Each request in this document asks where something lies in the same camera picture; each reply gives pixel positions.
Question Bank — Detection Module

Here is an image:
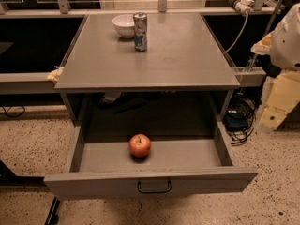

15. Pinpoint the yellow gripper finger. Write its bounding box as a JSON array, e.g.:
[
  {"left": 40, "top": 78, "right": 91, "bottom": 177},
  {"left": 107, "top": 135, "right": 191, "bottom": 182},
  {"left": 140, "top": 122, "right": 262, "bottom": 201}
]
[{"left": 259, "top": 71, "right": 300, "bottom": 130}]

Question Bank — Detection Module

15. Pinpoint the red apple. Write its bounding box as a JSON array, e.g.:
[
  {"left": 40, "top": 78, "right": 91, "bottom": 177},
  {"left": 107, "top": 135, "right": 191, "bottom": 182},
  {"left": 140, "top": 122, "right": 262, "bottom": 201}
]
[{"left": 128, "top": 134, "right": 151, "bottom": 158}]

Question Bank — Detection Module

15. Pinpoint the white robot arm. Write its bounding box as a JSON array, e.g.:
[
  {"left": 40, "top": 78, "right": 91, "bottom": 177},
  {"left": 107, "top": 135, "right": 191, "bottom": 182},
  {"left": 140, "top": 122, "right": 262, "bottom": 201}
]
[{"left": 251, "top": 4, "right": 300, "bottom": 130}]

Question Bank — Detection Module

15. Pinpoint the grey counter cabinet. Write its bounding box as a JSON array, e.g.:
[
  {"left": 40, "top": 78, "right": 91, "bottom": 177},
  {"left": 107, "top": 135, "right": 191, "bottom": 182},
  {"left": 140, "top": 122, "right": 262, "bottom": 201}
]
[{"left": 55, "top": 13, "right": 240, "bottom": 121}]

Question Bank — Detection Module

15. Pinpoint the grey open top drawer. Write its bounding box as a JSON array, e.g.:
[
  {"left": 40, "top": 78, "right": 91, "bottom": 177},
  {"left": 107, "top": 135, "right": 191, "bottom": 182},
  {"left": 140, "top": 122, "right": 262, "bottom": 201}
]
[{"left": 43, "top": 97, "right": 259, "bottom": 202}]

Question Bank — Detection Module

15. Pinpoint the white power strip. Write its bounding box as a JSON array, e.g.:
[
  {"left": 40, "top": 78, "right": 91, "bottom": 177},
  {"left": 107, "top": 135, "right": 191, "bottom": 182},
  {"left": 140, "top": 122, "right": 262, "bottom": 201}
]
[{"left": 227, "top": 0, "right": 253, "bottom": 14}]

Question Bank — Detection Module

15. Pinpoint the silver blue drink can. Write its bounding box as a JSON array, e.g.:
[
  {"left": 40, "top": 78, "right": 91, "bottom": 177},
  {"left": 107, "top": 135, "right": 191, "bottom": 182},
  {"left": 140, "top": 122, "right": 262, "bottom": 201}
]
[{"left": 133, "top": 12, "right": 147, "bottom": 52}]

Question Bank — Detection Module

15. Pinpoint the white ceramic bowl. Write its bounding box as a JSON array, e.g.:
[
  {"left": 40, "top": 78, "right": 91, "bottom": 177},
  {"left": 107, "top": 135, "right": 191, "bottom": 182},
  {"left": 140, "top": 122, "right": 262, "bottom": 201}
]
[{"left": 112, "top": 14, "right": 135, "bottom": 38}]

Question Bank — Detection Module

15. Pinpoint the yellow tape piece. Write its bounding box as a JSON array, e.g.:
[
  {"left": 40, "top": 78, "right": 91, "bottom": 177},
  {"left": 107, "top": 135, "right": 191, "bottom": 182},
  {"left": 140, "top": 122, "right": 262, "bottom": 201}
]
[{"left": 47, "top": 67, "right": 64, "bottom": 83}]

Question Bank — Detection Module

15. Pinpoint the grey metal rail frame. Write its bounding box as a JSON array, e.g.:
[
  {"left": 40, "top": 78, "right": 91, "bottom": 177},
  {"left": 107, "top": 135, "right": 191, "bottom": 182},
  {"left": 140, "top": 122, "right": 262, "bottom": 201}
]
[{"left": 0, "top": 0, "right": 287, "bottom": 96}]

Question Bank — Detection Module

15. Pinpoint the black cable bundle on floor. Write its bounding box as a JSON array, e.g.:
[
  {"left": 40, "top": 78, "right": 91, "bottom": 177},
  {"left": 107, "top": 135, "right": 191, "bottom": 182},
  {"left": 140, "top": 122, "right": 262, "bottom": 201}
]
[{"left": 223, "top": 96, "right": 257, "bottom": 147}]

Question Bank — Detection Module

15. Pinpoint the white power cable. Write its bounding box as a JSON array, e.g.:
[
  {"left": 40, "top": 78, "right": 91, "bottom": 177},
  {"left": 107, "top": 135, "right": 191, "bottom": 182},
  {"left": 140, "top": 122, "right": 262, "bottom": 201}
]
[{"left": 222, "top": 11, "right": 250, "bottom": 55}]

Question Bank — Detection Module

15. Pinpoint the black drawer handle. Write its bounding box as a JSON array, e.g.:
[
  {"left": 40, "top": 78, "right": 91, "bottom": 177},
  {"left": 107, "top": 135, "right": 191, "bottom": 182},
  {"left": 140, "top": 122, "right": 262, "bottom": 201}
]
[{"left": 137, "top": 181, "right": 172, "bottom": 194}]

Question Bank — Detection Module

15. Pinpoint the black cable left floor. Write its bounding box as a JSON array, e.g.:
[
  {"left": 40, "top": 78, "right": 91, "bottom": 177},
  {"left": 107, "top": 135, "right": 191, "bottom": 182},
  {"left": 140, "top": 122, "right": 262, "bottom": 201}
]
[{"left": 0, "top": 105, "right": 26, "bottom": 118}]

